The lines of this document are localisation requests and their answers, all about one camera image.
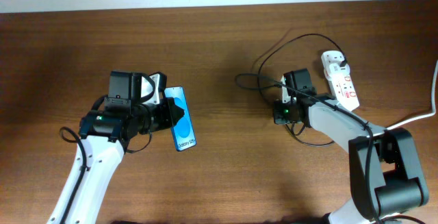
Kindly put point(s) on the white power strip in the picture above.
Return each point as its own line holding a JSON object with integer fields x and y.
{"x": 341, "y": 88}

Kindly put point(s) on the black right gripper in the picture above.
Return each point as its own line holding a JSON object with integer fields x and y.
{"x": 278, "y": 105}

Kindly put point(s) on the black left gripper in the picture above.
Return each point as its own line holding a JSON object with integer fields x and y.
{"x": 168, "y": 118}

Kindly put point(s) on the blue Samsung Galaxy phone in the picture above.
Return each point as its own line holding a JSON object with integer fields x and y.
{"x": 182, "y": 131}

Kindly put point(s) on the white USB charger adapter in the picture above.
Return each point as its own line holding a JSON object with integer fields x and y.
{"x": 333, "y": 70}

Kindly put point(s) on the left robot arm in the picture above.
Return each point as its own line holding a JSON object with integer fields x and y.
{"x": 136, "y": 104}

